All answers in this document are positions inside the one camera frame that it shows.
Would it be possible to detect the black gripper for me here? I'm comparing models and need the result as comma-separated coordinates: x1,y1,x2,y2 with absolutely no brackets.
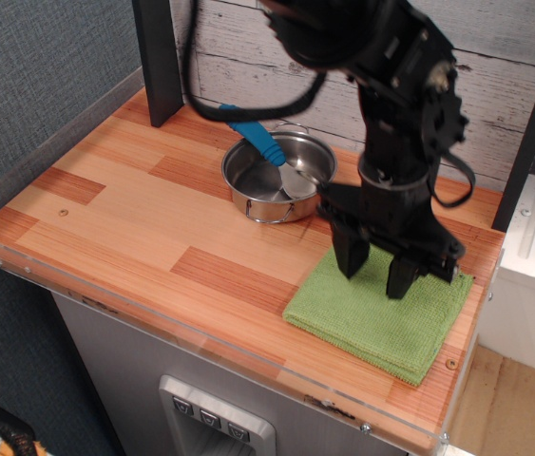
318,181,465,299

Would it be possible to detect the green towel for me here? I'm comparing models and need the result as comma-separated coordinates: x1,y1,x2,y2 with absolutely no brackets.
283,247,473,387

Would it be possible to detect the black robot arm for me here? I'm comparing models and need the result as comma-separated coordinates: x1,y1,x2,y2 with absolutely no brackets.
266,1,469,299

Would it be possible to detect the stainless steel pot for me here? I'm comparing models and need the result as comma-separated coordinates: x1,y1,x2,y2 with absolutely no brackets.
221,130,337,224

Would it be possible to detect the silver dispenser button panel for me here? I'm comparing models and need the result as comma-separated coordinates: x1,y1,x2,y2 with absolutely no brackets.
159,375,277,455

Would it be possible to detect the grey toy fridge cabinet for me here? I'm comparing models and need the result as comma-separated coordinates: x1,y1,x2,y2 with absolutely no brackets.
54,294,403,455

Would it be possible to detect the orange object at corner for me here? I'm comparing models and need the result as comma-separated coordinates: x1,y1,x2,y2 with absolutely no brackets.
0,434,49,456

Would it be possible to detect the blue handled metal spoon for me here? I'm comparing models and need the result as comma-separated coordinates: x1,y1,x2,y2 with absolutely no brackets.
226,122,316,200

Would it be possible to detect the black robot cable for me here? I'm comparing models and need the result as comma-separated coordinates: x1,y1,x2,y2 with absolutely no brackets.
182,0,330,124

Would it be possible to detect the black vertical post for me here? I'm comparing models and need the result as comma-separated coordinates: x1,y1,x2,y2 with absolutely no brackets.
132,0,184,127

